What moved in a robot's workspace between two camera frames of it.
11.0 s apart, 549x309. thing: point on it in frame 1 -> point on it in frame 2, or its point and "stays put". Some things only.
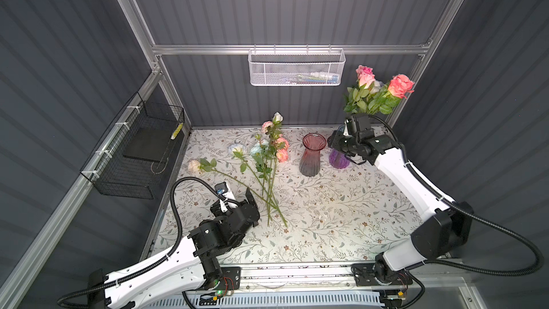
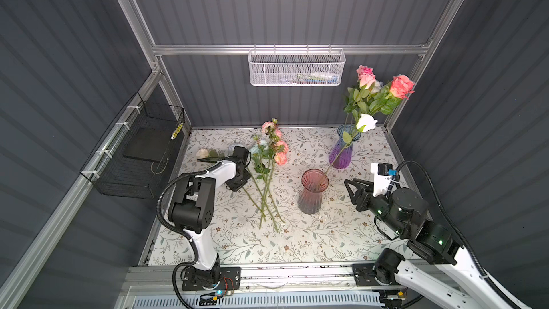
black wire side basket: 131,160 stays put
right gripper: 334,136 -> 363,193
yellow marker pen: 177,131 stays put
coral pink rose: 399,86 stays put
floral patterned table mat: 357,214 stays put
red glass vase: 313,143 -> 314,182
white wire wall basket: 296,67 stays put
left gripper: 250,199 -> 234,187
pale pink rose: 195,167 -> 202,153
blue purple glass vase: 338,158 stays put
